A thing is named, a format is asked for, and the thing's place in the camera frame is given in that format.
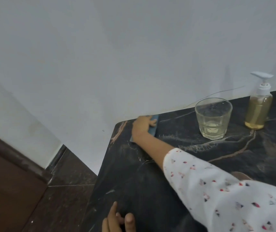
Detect person's right forearm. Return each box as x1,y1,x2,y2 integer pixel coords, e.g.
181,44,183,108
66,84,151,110
134,132,240,215

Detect white patterned shirt sleeve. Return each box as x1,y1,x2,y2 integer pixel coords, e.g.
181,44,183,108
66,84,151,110
163,147,276,232

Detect blue cleaning cloth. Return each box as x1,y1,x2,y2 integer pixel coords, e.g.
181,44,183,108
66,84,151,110
130,114,159,143

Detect person's left hand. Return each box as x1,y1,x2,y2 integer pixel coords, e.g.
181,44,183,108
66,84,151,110
102,201,136,232

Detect clear pump soap bottle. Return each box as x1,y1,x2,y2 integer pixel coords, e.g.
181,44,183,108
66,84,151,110
244,71,274,130

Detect brown wooden door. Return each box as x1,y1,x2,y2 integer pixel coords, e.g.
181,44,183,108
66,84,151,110
0,127,53,232

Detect thin wire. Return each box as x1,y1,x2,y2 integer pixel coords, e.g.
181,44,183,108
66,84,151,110
188,86,246,107

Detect clear glass tumbler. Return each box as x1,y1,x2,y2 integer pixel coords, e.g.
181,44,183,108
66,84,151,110
195,97,233,140

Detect person's right hand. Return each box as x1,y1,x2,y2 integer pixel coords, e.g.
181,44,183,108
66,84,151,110
132,115,158,141

